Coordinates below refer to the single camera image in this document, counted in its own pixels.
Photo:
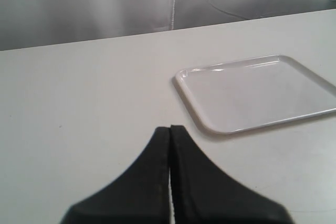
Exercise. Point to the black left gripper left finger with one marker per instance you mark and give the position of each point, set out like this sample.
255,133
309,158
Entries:
139,195

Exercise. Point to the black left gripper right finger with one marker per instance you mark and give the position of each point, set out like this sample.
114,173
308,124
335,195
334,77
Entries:
203,193

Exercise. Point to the white plastic tray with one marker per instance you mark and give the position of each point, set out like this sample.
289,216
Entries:
249,94

